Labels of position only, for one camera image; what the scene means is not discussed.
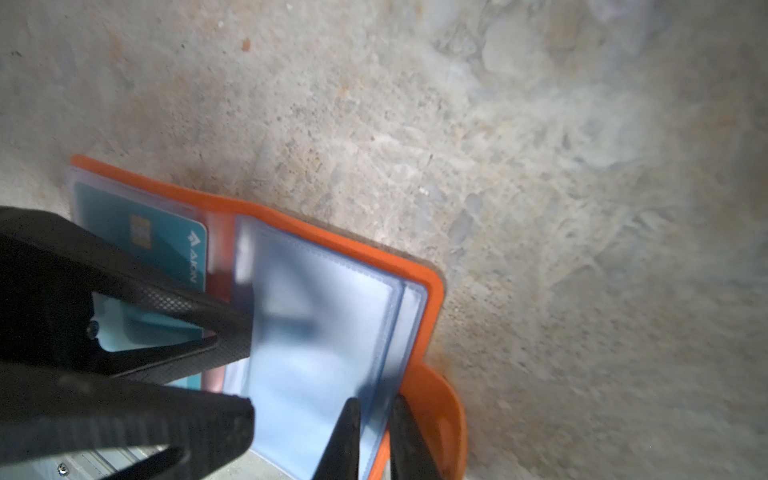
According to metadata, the orange card holder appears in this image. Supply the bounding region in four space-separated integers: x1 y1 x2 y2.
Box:
69 155 468 479

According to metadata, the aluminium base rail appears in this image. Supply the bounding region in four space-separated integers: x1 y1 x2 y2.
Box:
0 443 289 480

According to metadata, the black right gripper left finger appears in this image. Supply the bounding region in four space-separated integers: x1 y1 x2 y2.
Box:
312 398 361 480

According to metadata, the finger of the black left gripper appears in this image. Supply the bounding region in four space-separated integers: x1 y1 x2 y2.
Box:
1 363 255 479
1 206 253 384

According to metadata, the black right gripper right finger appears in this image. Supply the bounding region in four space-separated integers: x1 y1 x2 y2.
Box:
389 395 441 480

